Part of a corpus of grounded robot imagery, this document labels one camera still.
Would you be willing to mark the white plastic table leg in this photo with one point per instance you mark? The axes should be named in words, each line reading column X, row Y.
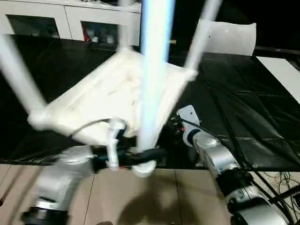
column 124, row 28
column 18, row 75
column 154, row 70
column 199, row 42

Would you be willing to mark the white plastic table top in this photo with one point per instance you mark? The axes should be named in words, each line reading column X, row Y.
column 103, row 93

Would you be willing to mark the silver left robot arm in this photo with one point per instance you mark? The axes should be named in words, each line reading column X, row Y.
column 61, row 178

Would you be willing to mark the black work mat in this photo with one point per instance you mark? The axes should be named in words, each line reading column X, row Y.
column 253, row 103

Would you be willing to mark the white plastic bag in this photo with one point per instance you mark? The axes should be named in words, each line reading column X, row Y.
column 229, row 37

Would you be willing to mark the small red item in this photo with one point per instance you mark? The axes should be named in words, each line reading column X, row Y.
column 86, row 33

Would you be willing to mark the white cabinet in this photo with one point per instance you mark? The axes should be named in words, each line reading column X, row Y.
column 47, row 14

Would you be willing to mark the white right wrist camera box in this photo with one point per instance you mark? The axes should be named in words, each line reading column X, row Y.
column 188, row 115

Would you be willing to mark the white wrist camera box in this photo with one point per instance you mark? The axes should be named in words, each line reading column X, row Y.
column 112, row 140
column 188, row 115

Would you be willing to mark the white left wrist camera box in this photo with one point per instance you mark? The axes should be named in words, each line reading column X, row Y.
column 112, row 140

